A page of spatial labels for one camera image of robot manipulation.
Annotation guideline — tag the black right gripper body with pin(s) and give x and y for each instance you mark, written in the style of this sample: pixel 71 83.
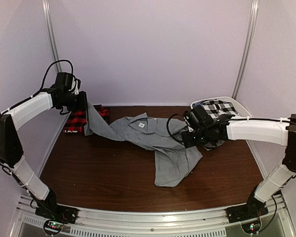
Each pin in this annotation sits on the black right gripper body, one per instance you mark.
pixel 201 138

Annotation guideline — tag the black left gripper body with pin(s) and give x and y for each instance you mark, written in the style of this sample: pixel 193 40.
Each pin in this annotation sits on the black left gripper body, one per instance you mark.
pixel 73 104

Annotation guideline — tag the grey long sleeve shirt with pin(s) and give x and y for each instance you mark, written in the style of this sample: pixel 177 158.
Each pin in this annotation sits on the grey long sleeve shirt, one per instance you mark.
pixel 173 162

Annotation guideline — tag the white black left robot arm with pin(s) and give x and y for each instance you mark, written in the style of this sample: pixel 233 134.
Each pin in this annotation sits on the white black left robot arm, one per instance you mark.
pixel 63 95

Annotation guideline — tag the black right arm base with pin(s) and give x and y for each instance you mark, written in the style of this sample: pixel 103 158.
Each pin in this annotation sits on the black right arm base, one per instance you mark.
pixel 248 214

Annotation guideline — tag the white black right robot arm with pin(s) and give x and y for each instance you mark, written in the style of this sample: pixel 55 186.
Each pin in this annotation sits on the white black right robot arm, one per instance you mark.
pixel 280 131

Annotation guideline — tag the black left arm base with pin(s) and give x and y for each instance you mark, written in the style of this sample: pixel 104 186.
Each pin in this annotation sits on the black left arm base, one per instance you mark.
pixel 57 219

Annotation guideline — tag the red black plaid shirt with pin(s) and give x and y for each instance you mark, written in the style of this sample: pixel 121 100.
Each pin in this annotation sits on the red black plaid shirt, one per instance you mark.
pixel 77 119

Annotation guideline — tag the black white checked shirt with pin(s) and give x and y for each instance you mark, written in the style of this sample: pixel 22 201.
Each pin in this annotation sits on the black white checked shirt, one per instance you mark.
pixel 216 107

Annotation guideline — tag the blue plaid shirt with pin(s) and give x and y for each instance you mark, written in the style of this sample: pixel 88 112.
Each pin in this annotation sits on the blue plaid shirt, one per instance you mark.
pixel 197 103

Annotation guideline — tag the white laundry basket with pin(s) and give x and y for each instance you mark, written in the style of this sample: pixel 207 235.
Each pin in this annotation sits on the white laundry basket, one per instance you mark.
pixel 241 110

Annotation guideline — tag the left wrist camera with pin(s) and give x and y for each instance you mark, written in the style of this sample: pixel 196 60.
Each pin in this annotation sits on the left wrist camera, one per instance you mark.
pixel 76 87

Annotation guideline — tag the aluminium front rail frame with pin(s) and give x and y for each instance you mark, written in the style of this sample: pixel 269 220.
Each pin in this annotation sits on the aluminium front rail frame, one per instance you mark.
pixel 212 222

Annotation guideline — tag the left aluminium corner post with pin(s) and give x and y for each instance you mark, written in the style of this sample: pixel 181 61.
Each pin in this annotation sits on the left aluminium corner post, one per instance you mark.
pixel 50 30

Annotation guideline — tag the aluminium corner post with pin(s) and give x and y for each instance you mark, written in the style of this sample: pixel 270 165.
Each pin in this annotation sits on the aluminium corner post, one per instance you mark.
pixel 50 30
pixel 251 29

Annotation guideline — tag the right aluminium corner post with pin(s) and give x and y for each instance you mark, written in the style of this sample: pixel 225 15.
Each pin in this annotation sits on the right aluminium corner post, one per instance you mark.
pixel 251 29

